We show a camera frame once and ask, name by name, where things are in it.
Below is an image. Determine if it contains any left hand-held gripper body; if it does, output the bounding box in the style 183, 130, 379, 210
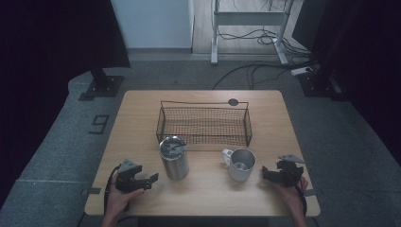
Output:
114, 159, 144, 194

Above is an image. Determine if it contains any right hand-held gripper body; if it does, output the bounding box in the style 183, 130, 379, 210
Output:
276, 154, 306, 187

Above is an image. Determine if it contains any steel tumbler with lid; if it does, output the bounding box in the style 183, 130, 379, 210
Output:
159, 135, 191, 182

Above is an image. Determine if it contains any steel mug with white handle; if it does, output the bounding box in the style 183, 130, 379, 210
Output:
221, 148, 257, 183

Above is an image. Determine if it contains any black wire mesh basket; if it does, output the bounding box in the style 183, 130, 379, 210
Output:
155, 99, 253, 148

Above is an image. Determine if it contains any person's right hand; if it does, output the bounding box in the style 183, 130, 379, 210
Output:
274, 175, 310, 218

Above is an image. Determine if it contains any person's left hand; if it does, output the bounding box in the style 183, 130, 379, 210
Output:
105, 171, 146, 218

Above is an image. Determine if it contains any black stand base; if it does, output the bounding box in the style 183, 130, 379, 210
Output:
78, 67, 125, 102
297, 70, 348, 102

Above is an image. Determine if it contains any white power strip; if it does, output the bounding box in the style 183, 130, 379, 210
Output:
290, 65, 314, 77

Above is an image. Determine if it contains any black curtain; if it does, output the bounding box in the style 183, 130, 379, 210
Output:
0, 0, 131, 202
291, 0, 401, 159

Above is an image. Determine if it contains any left hand-held gripper black cable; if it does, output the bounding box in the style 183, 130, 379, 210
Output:
103, 164, 122, 218

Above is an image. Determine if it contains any hand-held gripper black cable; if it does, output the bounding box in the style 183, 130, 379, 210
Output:
283, 169, 308, 218
103, 164, 122, 218

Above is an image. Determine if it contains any right hand-held gripper black cable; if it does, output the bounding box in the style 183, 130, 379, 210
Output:
283, 169, 308, 218

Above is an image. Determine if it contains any long black floor cable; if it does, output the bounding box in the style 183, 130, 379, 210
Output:
211, 61, 316, 91

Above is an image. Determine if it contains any tangle of black floor cables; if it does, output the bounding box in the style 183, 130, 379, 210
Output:
217, 27, 313, 59

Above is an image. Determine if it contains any white metal desk frame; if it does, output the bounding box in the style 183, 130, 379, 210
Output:
210, 0, 295, 66

